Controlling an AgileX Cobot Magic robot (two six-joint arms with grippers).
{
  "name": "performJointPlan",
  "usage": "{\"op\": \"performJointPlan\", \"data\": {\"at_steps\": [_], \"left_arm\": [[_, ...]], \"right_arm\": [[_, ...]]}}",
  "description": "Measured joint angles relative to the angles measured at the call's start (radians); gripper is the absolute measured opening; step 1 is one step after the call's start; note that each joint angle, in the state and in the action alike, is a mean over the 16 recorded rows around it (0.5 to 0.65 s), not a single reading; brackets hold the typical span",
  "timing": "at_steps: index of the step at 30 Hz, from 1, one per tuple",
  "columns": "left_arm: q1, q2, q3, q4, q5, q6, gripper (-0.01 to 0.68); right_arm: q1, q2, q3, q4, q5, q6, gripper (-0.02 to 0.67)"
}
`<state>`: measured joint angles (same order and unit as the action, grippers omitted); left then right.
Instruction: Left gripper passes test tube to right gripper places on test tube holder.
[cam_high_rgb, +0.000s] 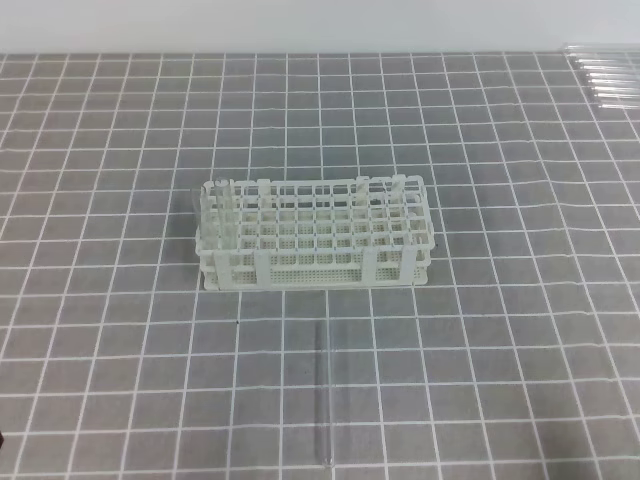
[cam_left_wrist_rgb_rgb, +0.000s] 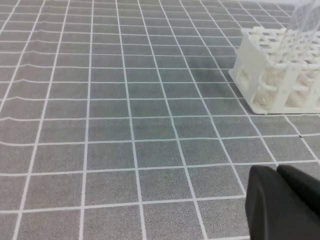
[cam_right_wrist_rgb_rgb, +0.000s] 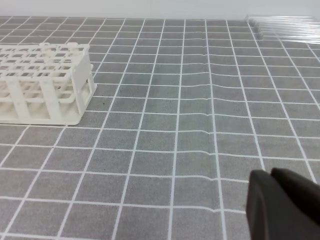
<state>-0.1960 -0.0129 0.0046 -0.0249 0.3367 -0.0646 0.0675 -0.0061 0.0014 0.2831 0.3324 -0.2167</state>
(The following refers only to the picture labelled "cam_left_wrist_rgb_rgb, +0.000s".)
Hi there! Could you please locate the white test tube rack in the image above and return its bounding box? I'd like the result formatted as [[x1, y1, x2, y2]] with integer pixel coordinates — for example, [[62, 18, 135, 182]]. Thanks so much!
[[228, 26, 320, 115]]

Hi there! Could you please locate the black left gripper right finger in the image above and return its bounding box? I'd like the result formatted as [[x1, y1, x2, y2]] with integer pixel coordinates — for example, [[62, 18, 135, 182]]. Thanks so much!
[[276, 164, 320, 217]]

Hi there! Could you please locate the clear test tube in rack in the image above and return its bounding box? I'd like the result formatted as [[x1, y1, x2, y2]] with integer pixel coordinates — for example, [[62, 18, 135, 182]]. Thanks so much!
[[259, 0, 320, 105]]

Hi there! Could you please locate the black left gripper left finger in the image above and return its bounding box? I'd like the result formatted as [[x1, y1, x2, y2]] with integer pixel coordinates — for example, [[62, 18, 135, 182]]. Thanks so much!
[[245, 165, 320, 240]]

